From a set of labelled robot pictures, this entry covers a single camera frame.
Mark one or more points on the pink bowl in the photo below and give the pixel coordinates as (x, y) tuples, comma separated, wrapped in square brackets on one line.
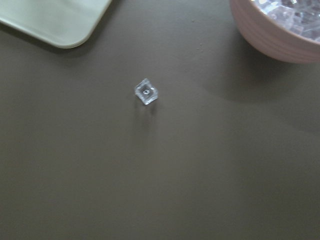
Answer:
[(271, 39)]

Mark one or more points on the stray clear ice cube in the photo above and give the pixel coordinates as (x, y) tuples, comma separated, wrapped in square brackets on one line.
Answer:
[(146, 92)]

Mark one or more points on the clear ice cubes pile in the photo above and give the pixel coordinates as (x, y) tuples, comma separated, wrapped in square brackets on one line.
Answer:
[(301, 17)]

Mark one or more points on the cream rabbit tray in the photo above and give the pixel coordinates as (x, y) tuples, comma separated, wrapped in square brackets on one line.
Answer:
[(64, 24)]

